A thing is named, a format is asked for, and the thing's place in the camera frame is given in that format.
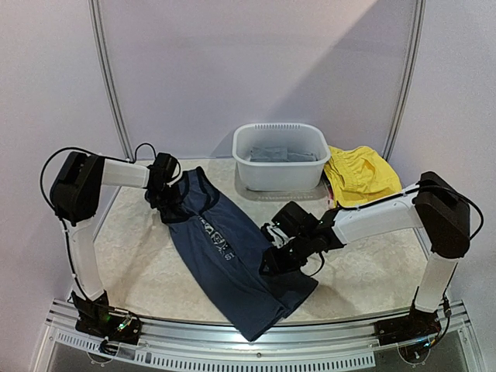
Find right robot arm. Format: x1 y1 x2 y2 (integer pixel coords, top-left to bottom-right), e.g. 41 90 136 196
260 171 471 338

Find left aluminium corner post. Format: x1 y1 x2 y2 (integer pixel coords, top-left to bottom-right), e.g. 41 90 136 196
88 0 136 160

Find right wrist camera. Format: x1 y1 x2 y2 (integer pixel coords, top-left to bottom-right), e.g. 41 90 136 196
271 201 319 237

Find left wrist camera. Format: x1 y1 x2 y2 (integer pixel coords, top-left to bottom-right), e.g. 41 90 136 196
150 153 181 183

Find white plastic wash basin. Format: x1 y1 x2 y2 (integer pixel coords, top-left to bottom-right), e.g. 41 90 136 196
232 122 331 191

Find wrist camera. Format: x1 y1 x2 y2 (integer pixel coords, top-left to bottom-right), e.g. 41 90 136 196
150 153 181 183
271 201 319 237

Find pink folded cloth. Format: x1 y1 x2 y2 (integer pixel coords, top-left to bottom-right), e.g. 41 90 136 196
325 185 336 209

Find front aluminium rail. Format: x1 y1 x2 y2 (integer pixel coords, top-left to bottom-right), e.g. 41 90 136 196
33 300 485 371

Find folded grey denim cloth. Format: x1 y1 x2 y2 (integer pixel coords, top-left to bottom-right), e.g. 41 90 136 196
249 146 318 163

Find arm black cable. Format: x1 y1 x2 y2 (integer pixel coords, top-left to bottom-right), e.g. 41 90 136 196
40 142 183 307
301 181 485 346

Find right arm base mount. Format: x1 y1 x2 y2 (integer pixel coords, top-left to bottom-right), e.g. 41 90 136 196
374 307 450 365

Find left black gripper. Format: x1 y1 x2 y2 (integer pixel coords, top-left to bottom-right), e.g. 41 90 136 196
149 184 181 210

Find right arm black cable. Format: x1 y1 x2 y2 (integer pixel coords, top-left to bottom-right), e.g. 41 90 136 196
301 181 485 346

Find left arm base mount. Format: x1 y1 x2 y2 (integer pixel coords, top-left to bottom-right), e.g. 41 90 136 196
71 291 143 357

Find right aluminium corner post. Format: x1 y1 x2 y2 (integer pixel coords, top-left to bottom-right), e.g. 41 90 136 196
382 0 426 161

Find navy blue tank top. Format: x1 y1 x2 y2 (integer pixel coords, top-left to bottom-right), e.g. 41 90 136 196
159 167 318 342

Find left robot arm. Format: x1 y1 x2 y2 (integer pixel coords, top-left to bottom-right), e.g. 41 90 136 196
50 150 181 303

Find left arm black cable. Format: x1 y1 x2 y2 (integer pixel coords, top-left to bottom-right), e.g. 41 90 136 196
40 142 183 307

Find yellow shorts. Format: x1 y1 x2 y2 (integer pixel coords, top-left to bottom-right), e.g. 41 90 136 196
324 146 402 208

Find aluminium corner post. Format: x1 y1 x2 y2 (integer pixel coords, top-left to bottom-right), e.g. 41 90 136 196
88 0 136 160
382 0 426 161

